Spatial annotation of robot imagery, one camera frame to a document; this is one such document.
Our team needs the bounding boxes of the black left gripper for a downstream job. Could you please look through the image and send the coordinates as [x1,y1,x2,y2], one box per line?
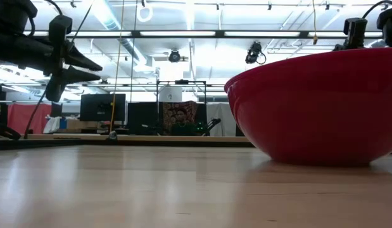
[0,30,103,103]

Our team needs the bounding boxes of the large red plastic bowl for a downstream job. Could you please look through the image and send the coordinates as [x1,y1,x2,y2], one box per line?
[224,47,392,167]

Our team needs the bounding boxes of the black monitor screen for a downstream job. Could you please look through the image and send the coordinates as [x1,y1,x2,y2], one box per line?
[79,92,127,122]

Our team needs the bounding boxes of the brown cardboard box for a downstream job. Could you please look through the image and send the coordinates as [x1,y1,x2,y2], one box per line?
[65,118,100,131]

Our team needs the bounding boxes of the white plastic bag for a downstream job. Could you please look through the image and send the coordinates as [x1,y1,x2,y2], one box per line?
[42,115,62,134]

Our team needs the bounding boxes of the red fabric curtain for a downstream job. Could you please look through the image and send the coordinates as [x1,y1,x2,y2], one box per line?
[6,102,53,135]

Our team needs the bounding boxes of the black partition panel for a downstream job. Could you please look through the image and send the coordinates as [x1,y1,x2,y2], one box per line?
[127,101,159,136]

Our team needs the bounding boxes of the white cylinder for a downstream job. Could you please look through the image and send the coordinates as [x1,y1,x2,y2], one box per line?
[158,85,183,103]

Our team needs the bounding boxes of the black ceiling spotlight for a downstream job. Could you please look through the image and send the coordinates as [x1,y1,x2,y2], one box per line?
[168,48,182,63]

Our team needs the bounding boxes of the patterned red tapestry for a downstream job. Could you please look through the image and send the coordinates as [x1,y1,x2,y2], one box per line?
[161,100,199,136]

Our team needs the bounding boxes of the person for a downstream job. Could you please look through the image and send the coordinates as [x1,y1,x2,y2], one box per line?
[169,107,197,137]

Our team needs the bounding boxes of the white hanging cloth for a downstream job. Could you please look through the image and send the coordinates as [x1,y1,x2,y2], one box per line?
[206,102,238,137]

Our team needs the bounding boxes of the yellow hanging rope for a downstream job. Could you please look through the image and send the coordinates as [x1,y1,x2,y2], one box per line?
[108,0,126,134]

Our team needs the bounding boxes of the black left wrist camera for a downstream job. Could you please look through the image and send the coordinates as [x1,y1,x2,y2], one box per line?
[48,14,73,36]

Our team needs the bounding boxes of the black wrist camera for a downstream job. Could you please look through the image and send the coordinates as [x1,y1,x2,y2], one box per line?
[333,17,369,51]
[48,14,73,36]

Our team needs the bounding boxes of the black hanging cable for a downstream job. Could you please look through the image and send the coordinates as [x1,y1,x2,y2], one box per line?
[22,87,48,140]

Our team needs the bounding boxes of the white hanging ring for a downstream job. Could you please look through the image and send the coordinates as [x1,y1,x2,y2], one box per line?
[136,0,154,23]

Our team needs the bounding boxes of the black looped cable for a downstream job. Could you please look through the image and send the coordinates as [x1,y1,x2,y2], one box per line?
[0,121,22,141]

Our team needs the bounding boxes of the black overhead frame bar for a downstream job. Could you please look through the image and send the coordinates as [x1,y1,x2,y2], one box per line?
[23,30,384,40]

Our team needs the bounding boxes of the black overhead camera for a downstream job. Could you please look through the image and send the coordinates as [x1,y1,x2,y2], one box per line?
[244,41,267,65]

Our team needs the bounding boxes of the yellow ceiling cable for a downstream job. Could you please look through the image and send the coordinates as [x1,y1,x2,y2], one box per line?
[311,0,320,46]

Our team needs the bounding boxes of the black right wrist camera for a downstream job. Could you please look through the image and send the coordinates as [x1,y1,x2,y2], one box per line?
[333,17,369,51]

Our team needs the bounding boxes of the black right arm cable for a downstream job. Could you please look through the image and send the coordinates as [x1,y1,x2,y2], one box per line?
[361,0,392,20]

